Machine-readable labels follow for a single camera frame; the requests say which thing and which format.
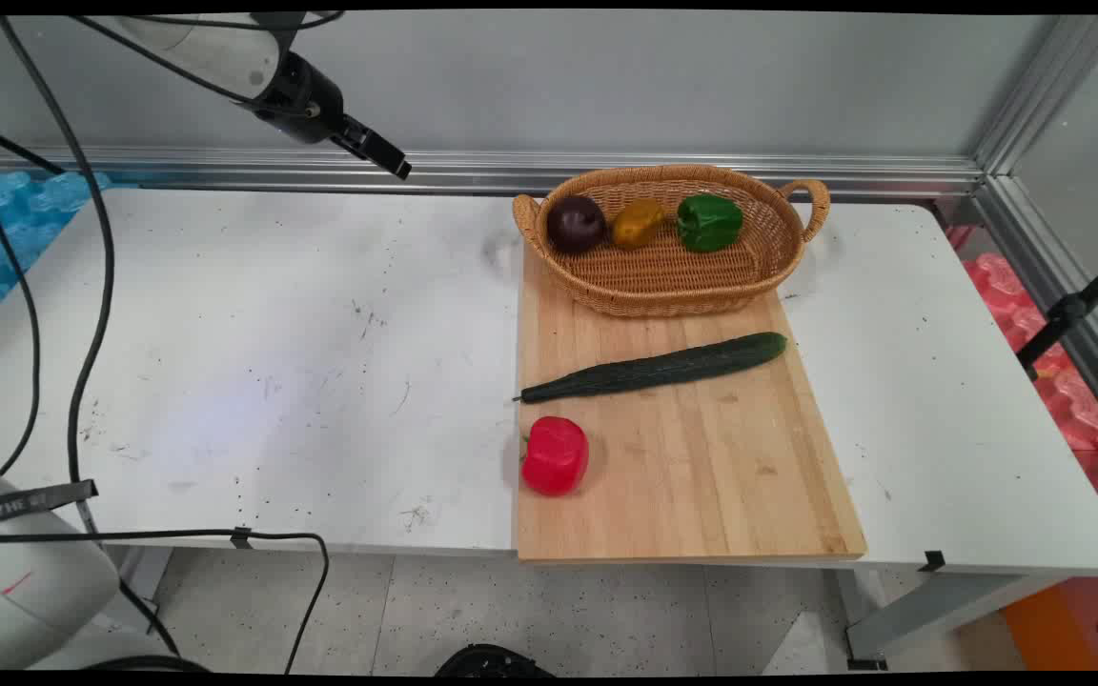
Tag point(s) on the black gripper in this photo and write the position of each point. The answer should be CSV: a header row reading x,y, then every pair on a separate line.
x,y
301,100

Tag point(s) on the long green cucumber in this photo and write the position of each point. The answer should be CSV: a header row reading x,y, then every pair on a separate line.
x,y
663,370

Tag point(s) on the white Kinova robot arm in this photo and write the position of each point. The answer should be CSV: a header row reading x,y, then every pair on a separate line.
x,y
215,52

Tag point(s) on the dark purple plum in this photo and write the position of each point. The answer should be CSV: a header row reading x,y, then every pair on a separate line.
x,y
576,225

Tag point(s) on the yellow bell pepper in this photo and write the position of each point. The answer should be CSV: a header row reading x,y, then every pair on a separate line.
x,y
638,224

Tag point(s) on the woven wicker basket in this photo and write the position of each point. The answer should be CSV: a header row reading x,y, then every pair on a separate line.
x,y
673,272

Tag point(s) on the green bell pepper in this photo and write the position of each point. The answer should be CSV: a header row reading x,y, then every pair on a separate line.
x,y
707,222

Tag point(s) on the red bell pepper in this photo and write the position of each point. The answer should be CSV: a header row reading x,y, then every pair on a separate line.
x,y
555,457

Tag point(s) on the blue bubble wrap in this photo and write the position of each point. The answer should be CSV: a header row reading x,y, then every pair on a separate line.
x,y
6,238

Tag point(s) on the wooden cutting board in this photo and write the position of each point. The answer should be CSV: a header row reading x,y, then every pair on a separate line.
x,y
701,476

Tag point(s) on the round black floor object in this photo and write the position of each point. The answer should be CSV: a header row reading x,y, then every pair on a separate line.
x,y
494,661

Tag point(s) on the black tripod stand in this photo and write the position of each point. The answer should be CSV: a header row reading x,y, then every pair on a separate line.
x,y
1068,310

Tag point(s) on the red bubble wrap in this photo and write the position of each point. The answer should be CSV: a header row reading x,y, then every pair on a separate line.
x,y
1064,391

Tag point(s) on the grey table leg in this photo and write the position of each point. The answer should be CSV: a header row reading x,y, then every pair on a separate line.
x,y
940,615

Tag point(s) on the aluminium frame rail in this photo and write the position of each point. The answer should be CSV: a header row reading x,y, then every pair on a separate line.
x,y
701,171

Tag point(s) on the aluminium frame post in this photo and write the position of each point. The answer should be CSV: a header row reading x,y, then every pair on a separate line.
x,y
1035,124

